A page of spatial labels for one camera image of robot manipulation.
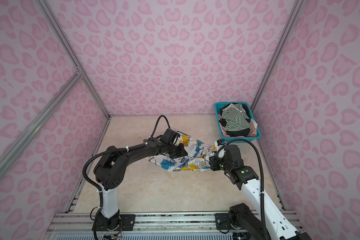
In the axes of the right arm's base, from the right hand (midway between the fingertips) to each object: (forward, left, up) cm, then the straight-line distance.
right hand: (210, 156), depth 78 cm
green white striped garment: (+30, -19, -2) cm, 35 cm away
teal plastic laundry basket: (+47, -10, -8) cm, 48 cm away
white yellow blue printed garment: (+5, +5, -11) cm, 14 cm away
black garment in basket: (+21, -19, -7) cm, 30 cm away
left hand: (+5, +9, -8) cm, 13 cm away
